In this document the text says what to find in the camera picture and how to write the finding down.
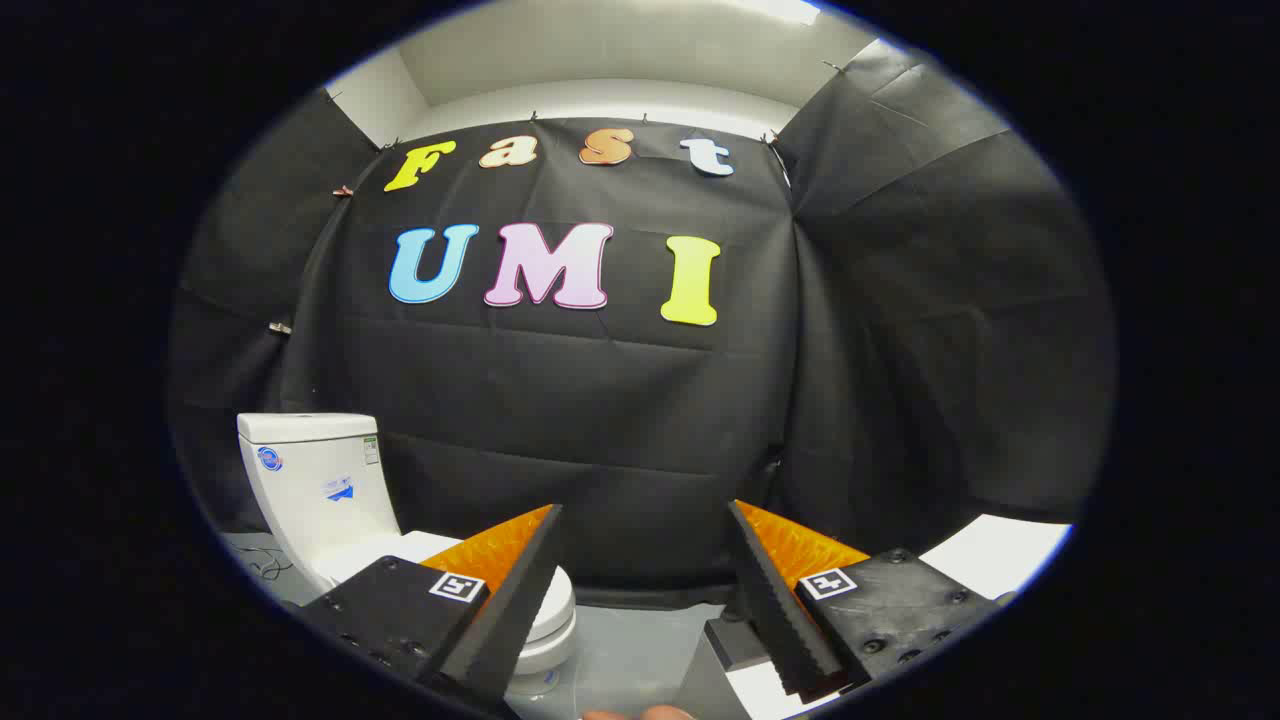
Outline black backdrop cloth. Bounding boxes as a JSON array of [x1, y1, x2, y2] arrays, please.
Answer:
[[168, 38, 1116, 611]]

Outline dark grey box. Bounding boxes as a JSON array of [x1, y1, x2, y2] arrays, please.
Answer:
[[704, 614, 773, 673]]

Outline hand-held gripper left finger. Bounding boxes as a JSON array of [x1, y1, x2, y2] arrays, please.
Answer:
[[300, 503, 566, 716]]

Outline thin floor cables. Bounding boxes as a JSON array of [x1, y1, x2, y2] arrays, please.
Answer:
[[244, 546, 297, 583]]

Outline white toilet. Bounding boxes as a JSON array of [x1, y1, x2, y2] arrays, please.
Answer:
[[237, 412, 578, 698]]

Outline white board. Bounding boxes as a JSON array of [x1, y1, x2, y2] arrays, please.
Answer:
[[918, 514, 1074, 603]]

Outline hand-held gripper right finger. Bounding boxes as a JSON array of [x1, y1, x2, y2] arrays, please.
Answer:
[[725, 500, 1001, 701]]

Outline white toilet lid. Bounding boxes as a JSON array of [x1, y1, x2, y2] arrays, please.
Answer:
[[318, 530, 578, 651]]

